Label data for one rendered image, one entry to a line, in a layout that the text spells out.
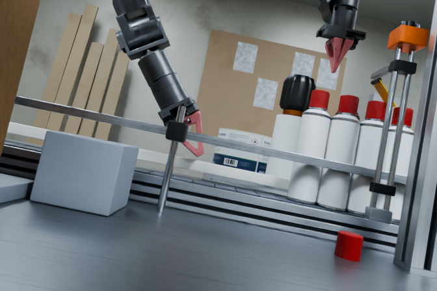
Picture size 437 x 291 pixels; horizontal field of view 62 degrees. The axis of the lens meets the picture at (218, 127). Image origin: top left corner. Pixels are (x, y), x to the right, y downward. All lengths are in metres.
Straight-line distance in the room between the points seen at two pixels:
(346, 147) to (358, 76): 3.46
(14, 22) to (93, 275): 0.33
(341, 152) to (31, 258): 0.51
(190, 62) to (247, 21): 0.74
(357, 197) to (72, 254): 0.49
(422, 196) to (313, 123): 0.21
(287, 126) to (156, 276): 0.67
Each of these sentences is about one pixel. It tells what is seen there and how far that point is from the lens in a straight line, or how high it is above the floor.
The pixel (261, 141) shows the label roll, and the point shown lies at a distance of 1.16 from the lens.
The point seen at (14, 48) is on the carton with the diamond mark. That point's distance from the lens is 0.53.
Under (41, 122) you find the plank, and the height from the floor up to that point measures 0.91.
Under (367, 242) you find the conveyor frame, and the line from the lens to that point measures 0.67.
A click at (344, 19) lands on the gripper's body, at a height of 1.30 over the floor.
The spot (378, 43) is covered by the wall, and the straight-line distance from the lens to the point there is 4.29.
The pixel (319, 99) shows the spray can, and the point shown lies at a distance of 0.68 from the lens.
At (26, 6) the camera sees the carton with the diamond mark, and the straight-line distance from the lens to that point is 0.54.
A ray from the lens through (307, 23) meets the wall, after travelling 4.08.
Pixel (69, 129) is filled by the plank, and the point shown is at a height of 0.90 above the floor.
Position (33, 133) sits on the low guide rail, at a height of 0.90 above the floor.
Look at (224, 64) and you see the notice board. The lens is 3.78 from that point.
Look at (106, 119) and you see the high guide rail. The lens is 0.64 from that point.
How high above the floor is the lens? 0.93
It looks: 5 degrees up
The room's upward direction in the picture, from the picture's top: 12 degrees clockwise
